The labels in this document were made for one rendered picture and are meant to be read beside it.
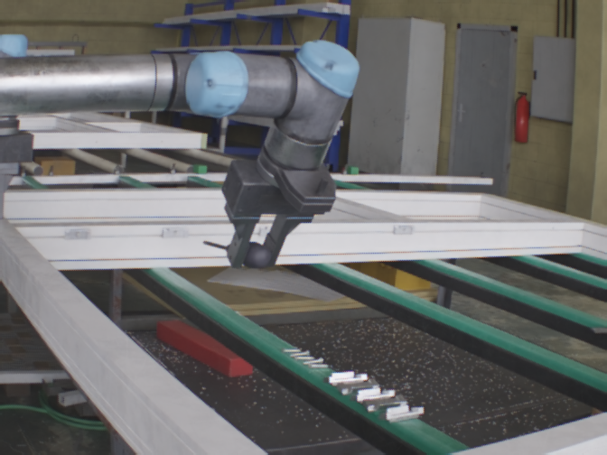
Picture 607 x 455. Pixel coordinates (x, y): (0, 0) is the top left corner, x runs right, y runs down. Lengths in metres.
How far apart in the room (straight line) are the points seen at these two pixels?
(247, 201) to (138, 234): 0.48
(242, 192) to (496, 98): 9.29
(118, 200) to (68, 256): 0.48
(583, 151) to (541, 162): 1.14
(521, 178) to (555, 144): 0.68
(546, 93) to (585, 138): 0.92
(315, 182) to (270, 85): 0.14
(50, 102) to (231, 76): 0.23
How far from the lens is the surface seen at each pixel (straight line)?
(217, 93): 1.01
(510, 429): 1.75
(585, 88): 8.79
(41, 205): 1.96
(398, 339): 2.29
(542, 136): 9.79
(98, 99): 1.10
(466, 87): 10.80
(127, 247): 1.59
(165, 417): 0.73
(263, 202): 1.15
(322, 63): 1.04
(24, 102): 1.08
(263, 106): 1.04
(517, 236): 2.07
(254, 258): 1.21
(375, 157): 11.34
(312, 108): 1.06
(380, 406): 0.98
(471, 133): 10.70
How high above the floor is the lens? 1.20
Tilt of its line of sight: 10 degrees down
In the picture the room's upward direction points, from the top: 5 degrees clockwise
